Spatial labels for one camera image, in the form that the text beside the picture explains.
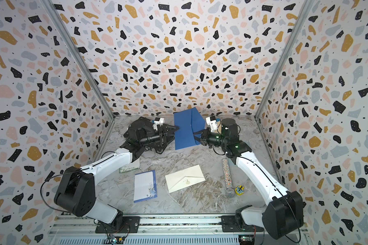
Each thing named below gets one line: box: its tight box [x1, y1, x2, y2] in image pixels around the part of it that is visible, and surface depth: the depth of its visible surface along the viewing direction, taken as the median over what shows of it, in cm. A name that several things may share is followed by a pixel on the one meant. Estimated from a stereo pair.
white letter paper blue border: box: [133, 169, 158, 204], surface depth 88 cm
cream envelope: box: [165, 164, 206, 194], surface depth 91 cm
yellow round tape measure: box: [234, 184, 245, 196], surface depth 86 cm
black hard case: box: [120, 116, 180, 158], surface depth 70 cm
